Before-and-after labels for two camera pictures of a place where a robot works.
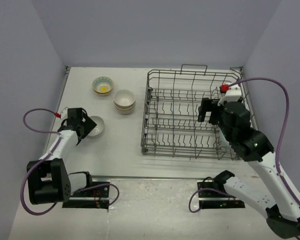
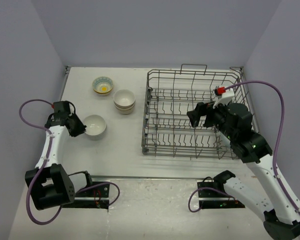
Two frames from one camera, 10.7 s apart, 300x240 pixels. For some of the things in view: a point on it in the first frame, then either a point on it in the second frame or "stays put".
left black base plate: x=96 y=196 stays put
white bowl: x=99 y=128 → x=96 y=137
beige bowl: x=124 y=100 stays put
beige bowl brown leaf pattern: x=124 y=103 → x=125 y=109
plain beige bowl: x=125 y=111 stays put
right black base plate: x=214 y=200 stays put
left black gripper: x=88 y=125 → x=80 y=129
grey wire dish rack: x=173 y=98 stays put
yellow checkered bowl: x=102 y=85 stays put
